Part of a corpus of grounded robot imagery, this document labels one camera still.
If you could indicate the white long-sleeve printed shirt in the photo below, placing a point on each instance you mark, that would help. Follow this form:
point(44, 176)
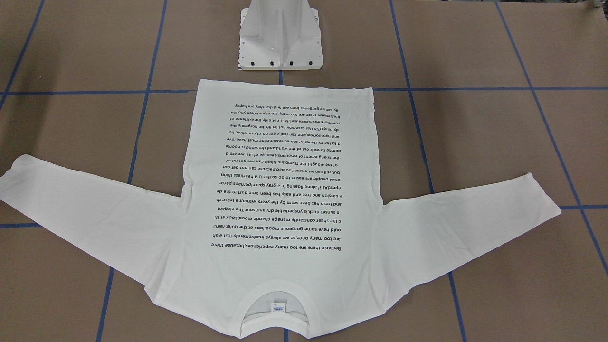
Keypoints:
point(280, 222)

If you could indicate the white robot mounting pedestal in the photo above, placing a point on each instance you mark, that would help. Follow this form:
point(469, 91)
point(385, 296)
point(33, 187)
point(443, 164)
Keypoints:
point(280, 35)

